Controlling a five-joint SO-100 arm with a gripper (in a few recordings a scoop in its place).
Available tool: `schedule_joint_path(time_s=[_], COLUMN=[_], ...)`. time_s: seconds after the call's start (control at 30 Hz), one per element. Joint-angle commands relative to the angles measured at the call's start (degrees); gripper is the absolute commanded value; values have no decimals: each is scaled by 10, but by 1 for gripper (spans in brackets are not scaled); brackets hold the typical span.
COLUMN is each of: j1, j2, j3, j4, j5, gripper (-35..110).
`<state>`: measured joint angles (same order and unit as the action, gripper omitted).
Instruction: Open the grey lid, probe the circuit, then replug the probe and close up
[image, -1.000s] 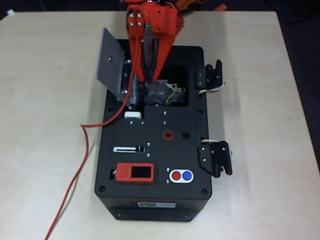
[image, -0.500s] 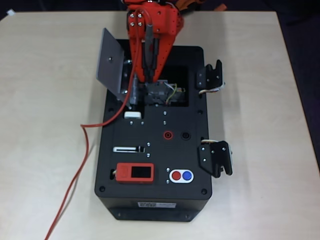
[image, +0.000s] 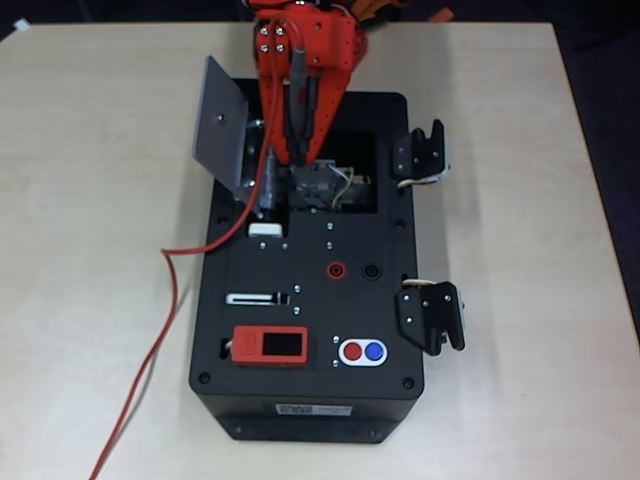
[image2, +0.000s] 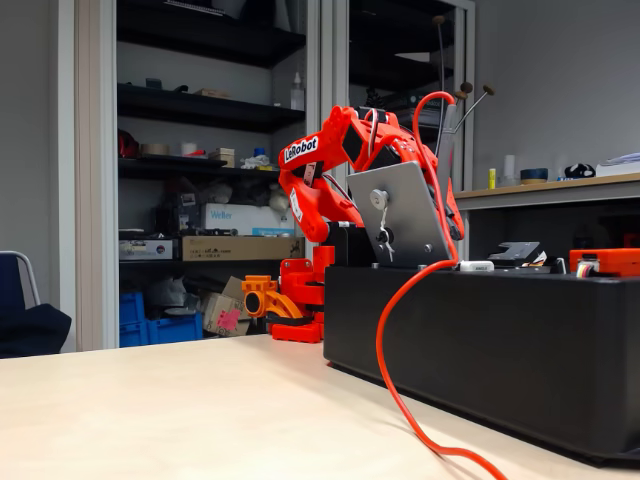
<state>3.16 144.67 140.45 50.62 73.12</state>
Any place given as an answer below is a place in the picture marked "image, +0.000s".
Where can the red banana socket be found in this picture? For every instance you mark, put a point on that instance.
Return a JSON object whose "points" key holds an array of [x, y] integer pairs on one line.
{"points": [[336, 271]]}

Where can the black square block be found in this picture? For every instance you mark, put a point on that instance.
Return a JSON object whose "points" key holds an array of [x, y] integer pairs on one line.
{"points": [[247, 86]]}

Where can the orange table clamp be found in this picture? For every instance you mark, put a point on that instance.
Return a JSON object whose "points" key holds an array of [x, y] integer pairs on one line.
{"points": [[375, 10]]}

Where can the grey terminal block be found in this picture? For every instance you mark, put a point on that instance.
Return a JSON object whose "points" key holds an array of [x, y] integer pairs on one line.
{"points": [[310, 185]]}

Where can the red display module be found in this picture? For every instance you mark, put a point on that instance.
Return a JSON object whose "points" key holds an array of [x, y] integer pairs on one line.
{"points": [[270, 345]]}

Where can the white slider rail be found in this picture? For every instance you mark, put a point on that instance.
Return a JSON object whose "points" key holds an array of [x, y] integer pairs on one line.
{"points": [[250, 299]]}

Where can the red and blue buttons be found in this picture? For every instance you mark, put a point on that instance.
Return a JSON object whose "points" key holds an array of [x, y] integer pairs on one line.
{"points": [[364, 351]]}

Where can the white rectangular block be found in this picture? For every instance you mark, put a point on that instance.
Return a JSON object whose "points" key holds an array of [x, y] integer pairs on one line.
{"points": [[266, 230]]}

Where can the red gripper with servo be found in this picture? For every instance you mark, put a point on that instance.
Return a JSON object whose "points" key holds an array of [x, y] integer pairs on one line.
{"points": [[334, 75]]}

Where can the blue push button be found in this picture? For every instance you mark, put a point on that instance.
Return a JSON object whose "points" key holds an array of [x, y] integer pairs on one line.
{"points": [[374, 350]]}

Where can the grey test probe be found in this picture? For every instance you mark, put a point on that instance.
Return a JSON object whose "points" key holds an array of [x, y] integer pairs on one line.
{"points": [[299, 65]]}

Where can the grey hinged door panel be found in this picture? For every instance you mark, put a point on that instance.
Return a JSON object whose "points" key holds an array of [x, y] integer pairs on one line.
{"points": [[220, 130]]}

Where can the white label sticker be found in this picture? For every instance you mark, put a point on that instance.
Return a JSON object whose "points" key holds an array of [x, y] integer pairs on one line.
{"points": [[312, 410]]}

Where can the red push button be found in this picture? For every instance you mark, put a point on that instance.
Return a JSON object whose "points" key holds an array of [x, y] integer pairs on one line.
{"points": [[353, 350]]}

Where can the black task box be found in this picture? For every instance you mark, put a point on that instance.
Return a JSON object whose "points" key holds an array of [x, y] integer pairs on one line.
{"points": [[310, 385]]}

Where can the small white connector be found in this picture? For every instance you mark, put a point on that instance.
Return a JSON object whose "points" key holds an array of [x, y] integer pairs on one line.
{"points": [[21, 25]]}

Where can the small orange plastic part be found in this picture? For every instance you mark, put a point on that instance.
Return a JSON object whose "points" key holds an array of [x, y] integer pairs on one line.
{"points": [[442, 15]]}

